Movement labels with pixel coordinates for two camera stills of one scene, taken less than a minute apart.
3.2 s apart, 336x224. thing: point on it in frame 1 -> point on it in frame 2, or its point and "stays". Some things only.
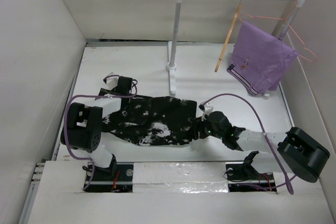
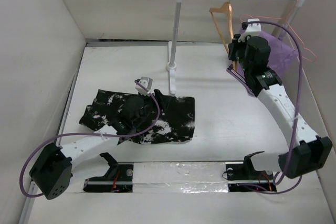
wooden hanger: [229, 35] -> [227, 8]
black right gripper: [200, 127] -> [234, 45]
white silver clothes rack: [171, 66] stays
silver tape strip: [180, 177] stays
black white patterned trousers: [150, 121] stays
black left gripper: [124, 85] -> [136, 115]
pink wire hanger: [290, 26] stays
